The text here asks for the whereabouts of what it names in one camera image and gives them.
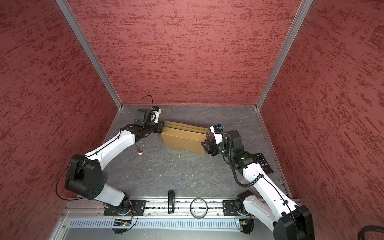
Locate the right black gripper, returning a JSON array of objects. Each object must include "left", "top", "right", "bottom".
[{"left": 200, "top": 137, "right": 234, "bottom": 157}]

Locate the brown cardboard box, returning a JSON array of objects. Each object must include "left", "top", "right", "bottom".
[{"left": 161, "top": 121, "right": 209, "bottom": 155}]

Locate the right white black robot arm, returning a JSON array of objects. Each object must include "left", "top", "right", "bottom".
[{"left": 201, "top": 130, "right": 315, "bottom": 240}]

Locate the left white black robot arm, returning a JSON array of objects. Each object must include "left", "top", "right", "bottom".
[{"left": 55, "top": 121, "right": 165, "bottom": 216}]

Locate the small metal spoon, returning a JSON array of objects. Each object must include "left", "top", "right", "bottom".
[{"left": 135, "top": 144, "right": 144, "bottom": 156}]

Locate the black calculator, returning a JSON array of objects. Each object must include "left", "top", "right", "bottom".
[{"left": 252, "top": 153, "right": 274, "bottom": 175}]

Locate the right circuit board connector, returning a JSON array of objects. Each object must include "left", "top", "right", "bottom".
[{"left": 239, "top": 219, "right": 255, "bottom": 235}]

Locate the circuit board connector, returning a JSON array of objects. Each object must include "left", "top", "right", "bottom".
[
  {"left": 112, "top": 219, "right": 132, "bottom": 235},
  {"left": 239, "top": 219, "right": 255, "bottom": 235}
]

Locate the left circuit board connector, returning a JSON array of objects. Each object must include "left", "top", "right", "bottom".
[{"left": 112, "top": 219, "right": 132, "bottom": 235}]

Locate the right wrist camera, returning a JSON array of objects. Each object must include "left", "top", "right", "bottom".
[{"left": 210, "top": 124, "right": 224, "bottom": 145}]

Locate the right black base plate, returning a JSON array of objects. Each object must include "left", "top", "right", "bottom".
[{"left": 223, "top": 200, "right": 251, "bottom": 217}]

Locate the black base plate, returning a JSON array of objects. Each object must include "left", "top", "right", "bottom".
[
  {"left": 104, "top": 200, "right": 147, "bottom": 217},
  {"left": 223, "top": 200, "right": 251, "bottom": 217}
]

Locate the black cable ring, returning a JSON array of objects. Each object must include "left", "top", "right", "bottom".
[{"left": 189, "top": 197, "right": 209, "bottom": 219}]

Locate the black handle bar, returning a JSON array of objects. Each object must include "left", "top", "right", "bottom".
[{"left": 168, "top": 190, "right": 175, "bottom": 214}]

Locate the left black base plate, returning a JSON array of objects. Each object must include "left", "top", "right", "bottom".
[{"left": 104, "top": 200, "right": 147, "bottom": 217}]

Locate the aluminium frame rail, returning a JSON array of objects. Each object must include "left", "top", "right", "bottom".
[{"left": 61, "top": 197, "right": 306, "bottom": 219}]

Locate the white perforated cable duct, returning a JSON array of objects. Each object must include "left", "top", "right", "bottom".
[{"left": 68, "top": 218, "right": 241, "bottom": 232}]

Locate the left aluminium corner post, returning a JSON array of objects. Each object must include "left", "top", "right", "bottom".
[{"left": 56, "top": 0, "right": 123, "bottom": 110}]

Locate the aluminium corner post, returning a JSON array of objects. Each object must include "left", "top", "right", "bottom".
[
  {"left": 256, "top": 0, "right": 313, "bottom": 111},
  {"left": 56, "top": 0, "right": 123, "bottom": 110}
]

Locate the black cable bottom corner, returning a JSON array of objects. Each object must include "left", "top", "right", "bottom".
[{"left": 357, "top": 224, "right": 384, "bottom": 240}]

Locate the right aluminium corner post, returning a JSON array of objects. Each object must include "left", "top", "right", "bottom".
[{"left": 256, "top": 0, "right": 313, "bottom": 111}]

